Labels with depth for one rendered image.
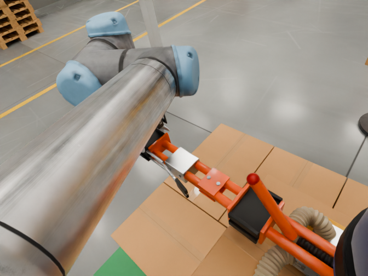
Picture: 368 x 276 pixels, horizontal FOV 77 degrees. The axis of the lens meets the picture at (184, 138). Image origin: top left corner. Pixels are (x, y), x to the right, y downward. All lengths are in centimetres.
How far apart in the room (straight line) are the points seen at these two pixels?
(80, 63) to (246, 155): 121
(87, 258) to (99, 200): 185
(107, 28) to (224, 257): 55
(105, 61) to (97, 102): 17
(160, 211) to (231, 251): 74
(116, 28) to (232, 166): 111
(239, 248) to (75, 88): 50
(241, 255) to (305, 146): 178
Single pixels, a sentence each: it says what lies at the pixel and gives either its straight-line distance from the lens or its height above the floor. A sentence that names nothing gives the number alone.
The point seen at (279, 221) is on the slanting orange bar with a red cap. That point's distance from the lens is 49.
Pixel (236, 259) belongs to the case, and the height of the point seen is 107.
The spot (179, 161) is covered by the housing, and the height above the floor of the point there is 122.
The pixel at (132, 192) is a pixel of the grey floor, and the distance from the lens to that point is 211.
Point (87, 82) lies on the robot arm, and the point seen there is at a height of 152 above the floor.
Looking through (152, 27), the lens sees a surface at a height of 58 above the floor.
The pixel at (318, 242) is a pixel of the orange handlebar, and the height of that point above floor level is 121.
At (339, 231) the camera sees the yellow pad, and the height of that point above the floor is 110.
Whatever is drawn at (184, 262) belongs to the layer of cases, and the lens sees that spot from 119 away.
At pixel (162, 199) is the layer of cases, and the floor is 54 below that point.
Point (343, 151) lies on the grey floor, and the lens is 237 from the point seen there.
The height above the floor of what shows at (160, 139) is 123.
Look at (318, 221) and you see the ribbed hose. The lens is 62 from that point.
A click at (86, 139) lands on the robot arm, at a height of 157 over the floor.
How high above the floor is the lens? 168
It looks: 45 degrees down
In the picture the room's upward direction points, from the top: 13 degrees counter-clockwise
